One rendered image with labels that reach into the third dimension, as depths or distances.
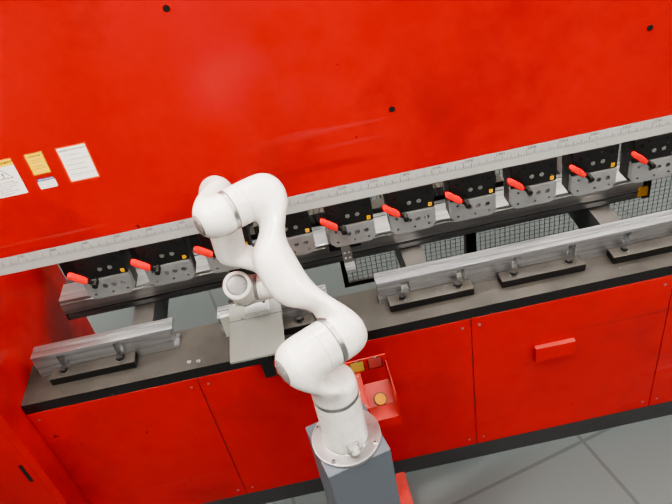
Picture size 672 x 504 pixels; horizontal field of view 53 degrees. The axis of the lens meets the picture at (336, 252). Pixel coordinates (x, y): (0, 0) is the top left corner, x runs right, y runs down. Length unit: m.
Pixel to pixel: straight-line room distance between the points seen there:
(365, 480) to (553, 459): 1.29
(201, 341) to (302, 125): 0.91
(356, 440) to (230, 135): 0.91
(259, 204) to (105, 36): 0.60
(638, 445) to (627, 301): 0.76
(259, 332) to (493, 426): 1.13
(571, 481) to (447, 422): 0.56
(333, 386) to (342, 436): 0.19
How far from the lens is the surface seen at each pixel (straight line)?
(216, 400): 2.48
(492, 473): 2.98
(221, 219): 1.54
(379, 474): 1.91
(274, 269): 1.54
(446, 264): 2.38
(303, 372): 1.53
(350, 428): 1.76
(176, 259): 2.18
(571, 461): 3.04
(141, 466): 2.78
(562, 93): 2.12
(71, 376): 2.52
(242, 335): 2.22
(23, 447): 2.57
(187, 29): 1.83
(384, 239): 2.55
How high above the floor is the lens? 2.51
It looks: 38 degrees down
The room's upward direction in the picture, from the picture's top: 12 degrees counter-clockwise
